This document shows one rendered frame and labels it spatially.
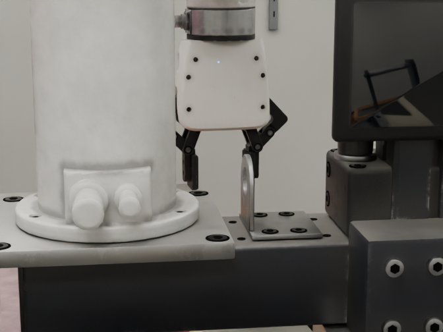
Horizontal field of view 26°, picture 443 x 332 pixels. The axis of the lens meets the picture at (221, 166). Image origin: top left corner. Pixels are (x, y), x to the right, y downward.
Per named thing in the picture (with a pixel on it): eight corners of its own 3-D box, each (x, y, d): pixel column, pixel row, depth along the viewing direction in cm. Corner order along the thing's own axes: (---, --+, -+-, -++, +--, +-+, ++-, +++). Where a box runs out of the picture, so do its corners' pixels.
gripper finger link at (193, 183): (169, 132, 104) (170, 192, 106) (198, 131, 105) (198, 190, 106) (164, 127, 107) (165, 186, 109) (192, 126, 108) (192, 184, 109)
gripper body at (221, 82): (181, 28, 100) (182, 134, 102) (275, 27, 102) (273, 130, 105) (169, 24, 107) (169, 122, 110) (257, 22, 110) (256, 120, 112)
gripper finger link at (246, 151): (248, 129, 106) (248, 188, 108) (277, 128, 107) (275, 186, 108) (242, 124, 109) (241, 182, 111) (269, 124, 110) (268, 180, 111)
